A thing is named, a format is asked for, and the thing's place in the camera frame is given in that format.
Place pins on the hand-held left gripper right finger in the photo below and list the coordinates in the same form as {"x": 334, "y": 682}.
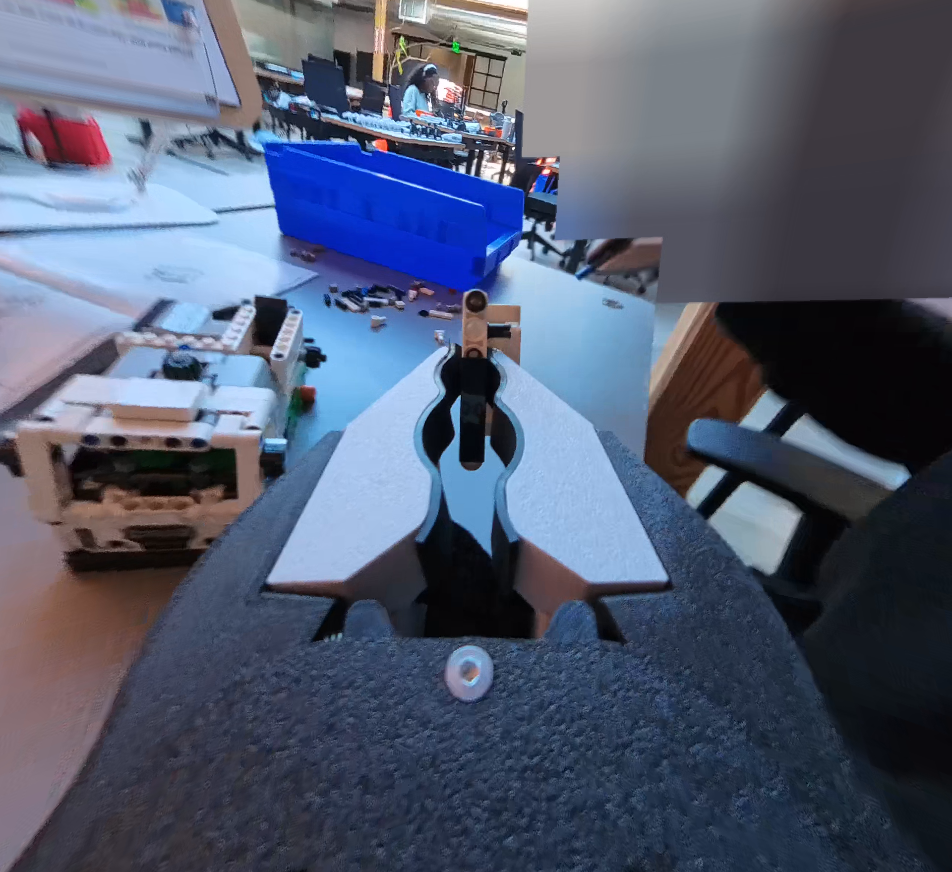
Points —
{"x": 580, "y": 500}

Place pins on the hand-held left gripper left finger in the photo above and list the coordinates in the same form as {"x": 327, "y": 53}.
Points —
{"x": 357, "y": 500}

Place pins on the tan and black lego assembly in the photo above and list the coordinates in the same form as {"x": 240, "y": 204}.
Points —
{"x": 474, "y": 336}

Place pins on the pile of loose lego pieces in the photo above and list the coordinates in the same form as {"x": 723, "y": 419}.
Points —
{"x": 379, "y": 295}

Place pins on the white lego vehicle model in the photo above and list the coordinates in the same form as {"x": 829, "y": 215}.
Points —
{"x": 163, "y": 425}

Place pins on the lego instruction booklet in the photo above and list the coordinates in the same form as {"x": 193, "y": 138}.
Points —
{"x": 149, "y": 273}

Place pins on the blue plastic bin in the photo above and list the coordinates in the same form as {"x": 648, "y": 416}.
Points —
{"x": 387, "y": 210}

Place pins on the black office chair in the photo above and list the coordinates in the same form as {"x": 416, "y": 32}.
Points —
{"x": 877, "y": 485}

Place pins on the long table with parts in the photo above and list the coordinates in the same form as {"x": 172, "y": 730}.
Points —
{"x": 416, "y": 132}

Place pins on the black monitor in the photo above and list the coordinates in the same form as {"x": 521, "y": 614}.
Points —
{"x": 326, "y": 85}

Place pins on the red container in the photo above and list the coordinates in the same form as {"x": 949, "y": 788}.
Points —
{"x": 63, "y": 135}

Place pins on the instruction sheet on clipboard stand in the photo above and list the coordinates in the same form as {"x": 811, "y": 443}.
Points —
{"x": 216, "y": 16}

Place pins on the printed instruction sheet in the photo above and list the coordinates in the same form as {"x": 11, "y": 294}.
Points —
{"x": 97, "y": 1}

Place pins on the wooden post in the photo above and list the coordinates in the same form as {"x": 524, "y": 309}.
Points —
{"x": 699, "y": 396}

